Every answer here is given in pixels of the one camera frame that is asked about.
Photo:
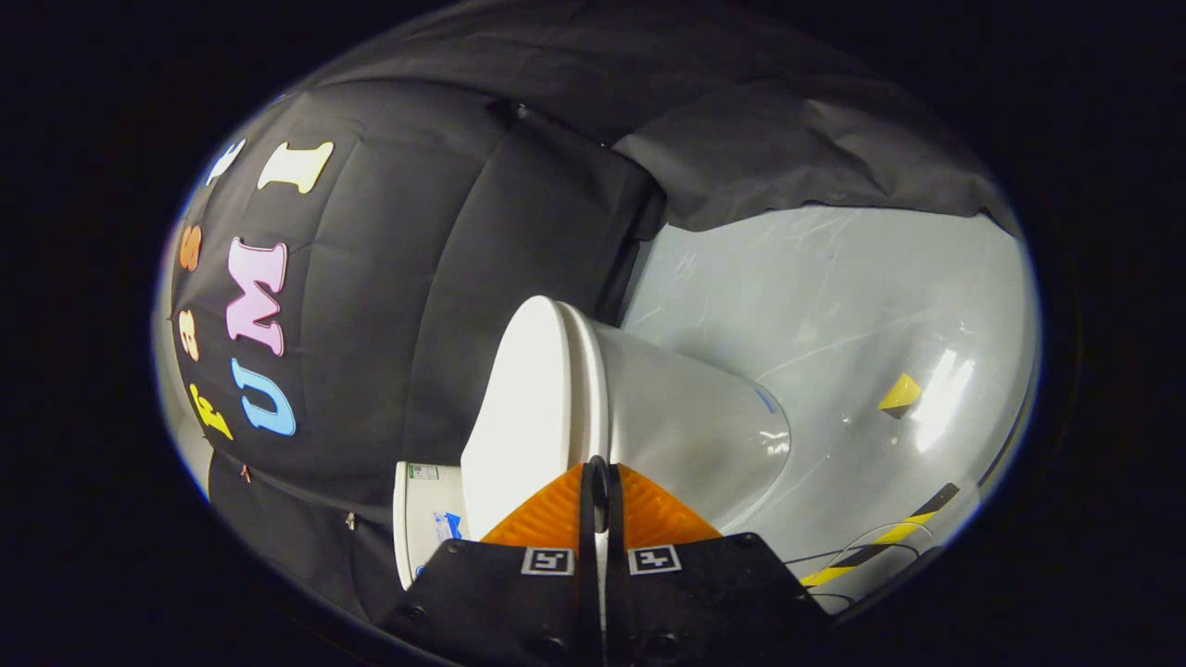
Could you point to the black backdrop cloth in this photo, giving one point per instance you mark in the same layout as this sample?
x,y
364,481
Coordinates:
x,y
417,232

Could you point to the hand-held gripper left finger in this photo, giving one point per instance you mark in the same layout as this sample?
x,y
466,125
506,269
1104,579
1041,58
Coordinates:
x,y
519,602

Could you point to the white toilet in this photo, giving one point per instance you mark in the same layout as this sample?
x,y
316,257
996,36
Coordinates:
x,y
686,417

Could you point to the yellow black floor tape strip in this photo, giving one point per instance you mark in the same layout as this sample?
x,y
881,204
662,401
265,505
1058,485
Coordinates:
x,y
880,542

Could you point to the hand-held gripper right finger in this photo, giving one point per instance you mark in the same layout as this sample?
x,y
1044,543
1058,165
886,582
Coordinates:
x,y
704,602

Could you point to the white toilet lid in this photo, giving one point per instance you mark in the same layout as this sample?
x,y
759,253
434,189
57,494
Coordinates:
x,y
523,398

